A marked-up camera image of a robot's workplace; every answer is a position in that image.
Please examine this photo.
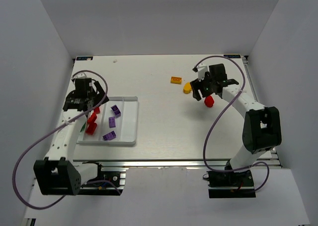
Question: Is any yellow rounded lego piece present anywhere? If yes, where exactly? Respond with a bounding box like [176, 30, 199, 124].
[183, 82, 192, 94]

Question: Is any red sloped lego brick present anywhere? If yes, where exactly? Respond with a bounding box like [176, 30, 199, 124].
[93, 107, 100, 114]

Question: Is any orange 2x3 lego brick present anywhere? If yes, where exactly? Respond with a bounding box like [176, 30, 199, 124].
[170, 76, 182, 84]

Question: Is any red rounded lego piece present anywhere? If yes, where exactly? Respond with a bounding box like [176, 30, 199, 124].
[204, 95, 215, 108]

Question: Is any purple paw print lego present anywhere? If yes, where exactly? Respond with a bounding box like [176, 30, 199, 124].
[111, 105, 121, 117]

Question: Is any red 2x4 lego brick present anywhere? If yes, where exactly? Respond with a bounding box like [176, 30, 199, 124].
[85, 123, 97, 136]

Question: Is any red curved lego brick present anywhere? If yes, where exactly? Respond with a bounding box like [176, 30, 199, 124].
[87, 112, 97, 126]

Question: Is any purple lego brick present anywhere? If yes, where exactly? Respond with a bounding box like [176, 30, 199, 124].
[108, 117, 116, 128]

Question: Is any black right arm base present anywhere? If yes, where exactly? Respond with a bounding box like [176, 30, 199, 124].
[204, 170, 256, 199]

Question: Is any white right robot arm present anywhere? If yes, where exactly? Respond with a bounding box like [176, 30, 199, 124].
[190, 64, 282, 172]

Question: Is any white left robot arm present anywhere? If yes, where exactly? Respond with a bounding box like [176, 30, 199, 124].
[33, 77, 108, 195]

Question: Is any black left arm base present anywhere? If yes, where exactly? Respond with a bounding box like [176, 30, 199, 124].
[78, 162, 126, 196]

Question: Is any blue right table label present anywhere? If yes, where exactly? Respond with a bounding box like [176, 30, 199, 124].
[223, 54, 241, 59]

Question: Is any blue table label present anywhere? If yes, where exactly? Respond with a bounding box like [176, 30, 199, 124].
[76, 56, 93, 61]
[223, 54, 241, 59]

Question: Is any green lego pile in tray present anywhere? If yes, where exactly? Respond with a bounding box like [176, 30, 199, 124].
[80, 123, 86, 132]

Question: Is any white divided sorting tray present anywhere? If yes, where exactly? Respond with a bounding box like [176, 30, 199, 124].
[78, 96, 139, 146]

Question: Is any blue left table label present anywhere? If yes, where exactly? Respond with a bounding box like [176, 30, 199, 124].
[76, 56, 93, 61]

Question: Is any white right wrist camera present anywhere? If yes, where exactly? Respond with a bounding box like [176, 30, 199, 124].
[192, 65, 208, 81]

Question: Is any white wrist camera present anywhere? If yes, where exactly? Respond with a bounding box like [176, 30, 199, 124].
[192, 65, 208, 81]
[71, 72, 87, 81]

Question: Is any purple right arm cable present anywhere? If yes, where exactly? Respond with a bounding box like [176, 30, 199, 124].
[192, 56, 270, 193]

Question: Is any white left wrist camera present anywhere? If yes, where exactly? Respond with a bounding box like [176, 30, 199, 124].
[71, 72, 87, 81]

